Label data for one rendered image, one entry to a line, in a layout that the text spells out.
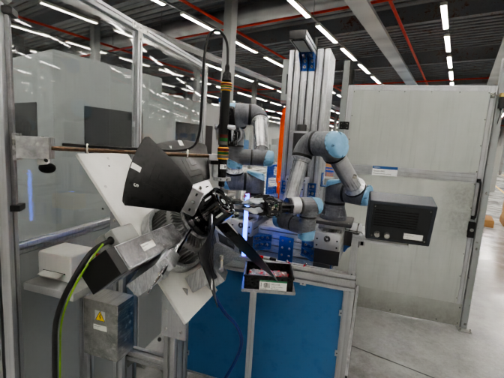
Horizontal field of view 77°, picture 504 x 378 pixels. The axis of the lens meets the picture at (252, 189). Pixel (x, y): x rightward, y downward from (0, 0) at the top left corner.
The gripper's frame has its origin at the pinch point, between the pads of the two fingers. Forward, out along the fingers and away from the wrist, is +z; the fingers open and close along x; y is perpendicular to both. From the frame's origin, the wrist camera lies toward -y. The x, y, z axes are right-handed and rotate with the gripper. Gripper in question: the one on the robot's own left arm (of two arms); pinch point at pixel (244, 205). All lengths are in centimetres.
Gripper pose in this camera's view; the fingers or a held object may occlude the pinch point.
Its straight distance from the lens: 132.4
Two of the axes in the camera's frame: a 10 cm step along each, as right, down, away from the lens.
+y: 3.3, 2.5, -9.1
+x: -0.9, 9.7, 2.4
